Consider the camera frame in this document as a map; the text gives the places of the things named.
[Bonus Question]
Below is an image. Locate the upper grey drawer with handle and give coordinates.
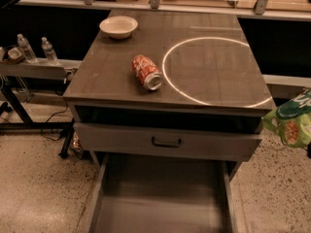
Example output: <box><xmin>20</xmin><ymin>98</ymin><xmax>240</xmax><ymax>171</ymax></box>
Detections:
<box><xmin>74</xmin><ymin>122</ymin><xmax>261</xmax><ymax>161</ymax></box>

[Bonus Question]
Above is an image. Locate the grey drawer cabinet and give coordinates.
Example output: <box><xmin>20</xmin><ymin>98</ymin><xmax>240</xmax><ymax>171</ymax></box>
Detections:
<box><xmin>62</xmin><ymin>9</ymin><xmax>277</xmax><ymax>180</ymax></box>

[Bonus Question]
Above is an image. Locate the green rice chip bag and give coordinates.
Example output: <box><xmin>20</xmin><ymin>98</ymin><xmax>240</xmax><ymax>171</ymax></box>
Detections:
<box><xmin>262</xmin><ymin>88</ymin><xmax>311</xmax><ymax>148</ymax></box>

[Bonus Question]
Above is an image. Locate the black floor cable left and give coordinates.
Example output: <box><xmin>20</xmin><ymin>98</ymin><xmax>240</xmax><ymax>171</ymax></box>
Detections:
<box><xmin>40</xmin><ymin>102</ymin><xmax>71</xmax><ymax>142</ymax></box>

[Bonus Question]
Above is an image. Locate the left clear water bottle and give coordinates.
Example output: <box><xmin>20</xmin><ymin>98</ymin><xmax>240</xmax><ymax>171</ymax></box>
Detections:
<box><xmin>17</xmin><ymin>34</ymin><xmax>38</xmax><ymax>63</ymax></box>

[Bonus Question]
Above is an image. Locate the white bowl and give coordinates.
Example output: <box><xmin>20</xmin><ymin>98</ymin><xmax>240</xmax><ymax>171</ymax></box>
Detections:
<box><xmin>99</xmin><ymin>16</ymin><xmax>138</xmax><ymax>40</ymax></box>

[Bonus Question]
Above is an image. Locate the small bowl on side table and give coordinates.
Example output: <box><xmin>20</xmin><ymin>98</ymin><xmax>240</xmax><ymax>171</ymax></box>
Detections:
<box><xmin>2</xmin><ymin>46</ymin><xmax>24</xmax><ymax>64</ymax></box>

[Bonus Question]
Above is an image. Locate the right clear water bottle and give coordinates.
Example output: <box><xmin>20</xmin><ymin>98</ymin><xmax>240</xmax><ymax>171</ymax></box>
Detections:
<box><xmin>41</xmin><ymin>37</ymin><xmax>59</xmax><ymax>66</ymax></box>

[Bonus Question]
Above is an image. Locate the grey side table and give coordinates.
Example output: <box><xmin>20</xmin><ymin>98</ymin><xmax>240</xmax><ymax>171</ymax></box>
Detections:
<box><xmin>0</xmin><ymin>45</ymin><xmax>82</xmax><ymax>158</ymax></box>

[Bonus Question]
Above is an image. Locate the orange soda can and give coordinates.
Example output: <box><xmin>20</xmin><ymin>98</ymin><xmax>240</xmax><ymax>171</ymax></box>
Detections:
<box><xmin>132</xmin><ymin>54</ymin><xmax>162</xmax><ymax>91</ymax></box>

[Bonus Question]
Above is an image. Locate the clear water bottle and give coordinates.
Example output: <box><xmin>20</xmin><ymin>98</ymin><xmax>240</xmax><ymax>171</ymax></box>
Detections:
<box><xmin>17</xmin><ymin>34</ymin><xmax>38</xmax><ymax>63</ymax></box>
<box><xmin>41</xmin><ymin>37</ymin><xmax>59</xmax><ymax>66</ymax></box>

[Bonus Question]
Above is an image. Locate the open grey middle drawer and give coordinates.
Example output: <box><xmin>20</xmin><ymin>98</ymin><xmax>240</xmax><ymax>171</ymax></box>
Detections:
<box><xmin>86</xmin><ymin>153</ymin><xmax>238</xmax><ymax>233</ymax></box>

